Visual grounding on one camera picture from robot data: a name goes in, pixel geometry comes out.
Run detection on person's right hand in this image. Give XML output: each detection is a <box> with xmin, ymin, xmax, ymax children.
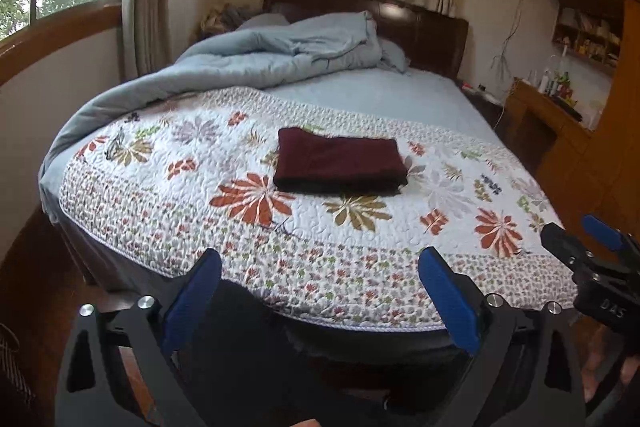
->
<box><xmin>582</xmin><ymin>324</ymin><xmax>640</xmax><ymax>410</ymax></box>

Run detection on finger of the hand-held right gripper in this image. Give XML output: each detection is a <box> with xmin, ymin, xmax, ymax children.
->
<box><xmin>581</xmin><ymin>214</ymin><xmax>640</xmax><ymax>260</ymax></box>
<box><xmin>541</xmin><ymin>222</ymin><xmax>603</xmax><ymax>280</ymax></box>

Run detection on wooden wall shelf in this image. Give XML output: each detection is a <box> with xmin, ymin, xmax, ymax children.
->
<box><xmin>552</xmin><ymin>4</ymin><xmax>625</xmax><ymax>70</ymax></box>

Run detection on maroon pants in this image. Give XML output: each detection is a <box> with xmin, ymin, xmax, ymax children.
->
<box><xmin>272</xmin><ymin>127</ymin><xmax>410</xmax><ymax>196</ymax></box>

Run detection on grey pillow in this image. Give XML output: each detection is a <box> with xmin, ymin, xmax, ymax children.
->
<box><xmin>235</xmin><ymin>13</ymin><xmax>292</xmax><ymax>32</ymax></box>

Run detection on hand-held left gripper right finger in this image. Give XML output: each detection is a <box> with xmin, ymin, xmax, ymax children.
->
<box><xmin>417</xmin><ymin>247</ymin><xmax>587</xmax><ymax>427</ymax></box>

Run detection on hanging wall cable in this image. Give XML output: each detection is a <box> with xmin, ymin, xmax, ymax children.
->
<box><xmin>489</xmin><ymin>0</ymin><xmax>532</xmax><ymax>80</ymax></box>

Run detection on light blue bed sheet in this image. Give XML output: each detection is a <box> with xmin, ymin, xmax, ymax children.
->
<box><xmin>262</xmin><ymin>67</ymin><xmax>493</xmax><ymax>138</ymax></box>

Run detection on dark wooden headboard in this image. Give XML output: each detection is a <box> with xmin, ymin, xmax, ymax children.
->
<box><xmin>262</xmin><ymin>0</ymin><xmax>470</xmax><ymax>82</ymax></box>

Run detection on group of bottles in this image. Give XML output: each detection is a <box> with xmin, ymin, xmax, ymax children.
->
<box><xmin>530</xmin><ymin>47</ymin><xmax>576</xmax><ymax>105</ymax></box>

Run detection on floral quilted bedspread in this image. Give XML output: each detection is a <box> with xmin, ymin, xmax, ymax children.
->
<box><xmin>59</xmin><ymin>87</ymin><xmax>581</xmax><ymax>333</ymax></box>

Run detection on furry brown plush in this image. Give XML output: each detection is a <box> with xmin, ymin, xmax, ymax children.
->
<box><xmin>200</xmin><ymin>4</ymin><xmax>261</xmax><ymax>42</ymax></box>

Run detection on grey-blue comforter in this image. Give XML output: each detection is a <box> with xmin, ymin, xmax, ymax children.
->
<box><xmin>39</xmin><ymin>11</ymin><xmax>412</xmax><ymax>228</ymax></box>

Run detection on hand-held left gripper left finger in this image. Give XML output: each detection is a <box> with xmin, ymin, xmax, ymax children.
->
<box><xmin>54</xmin><ymin>248</ymin><xmax>223</xmax><ymax>427</ymax></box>

